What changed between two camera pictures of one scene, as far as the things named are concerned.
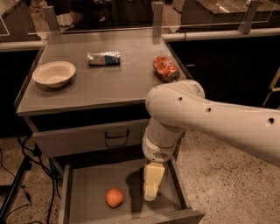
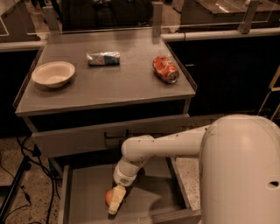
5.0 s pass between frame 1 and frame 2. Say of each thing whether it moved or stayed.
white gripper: moved
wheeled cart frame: stayed
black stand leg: stayed
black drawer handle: stayed
